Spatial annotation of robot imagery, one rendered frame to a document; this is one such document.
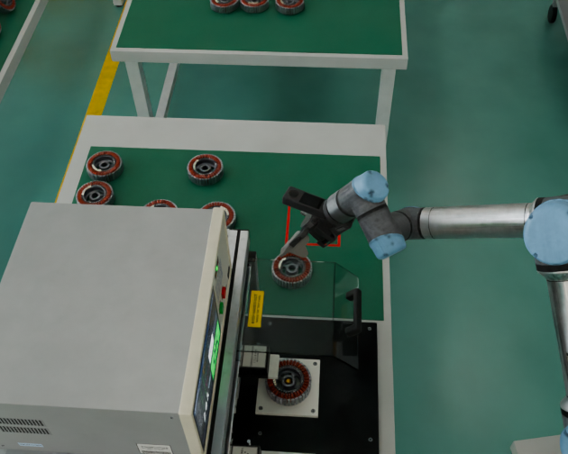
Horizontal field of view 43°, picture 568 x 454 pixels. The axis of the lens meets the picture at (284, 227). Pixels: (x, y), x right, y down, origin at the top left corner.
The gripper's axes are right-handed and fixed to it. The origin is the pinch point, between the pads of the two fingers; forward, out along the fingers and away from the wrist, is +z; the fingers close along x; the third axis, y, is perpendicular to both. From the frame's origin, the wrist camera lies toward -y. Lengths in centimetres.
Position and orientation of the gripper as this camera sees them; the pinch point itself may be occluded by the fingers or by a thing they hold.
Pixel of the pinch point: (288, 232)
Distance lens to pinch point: 186.3
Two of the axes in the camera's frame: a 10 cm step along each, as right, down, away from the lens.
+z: -5.0, 3.6, 7.9
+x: 3.9, -7.2, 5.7
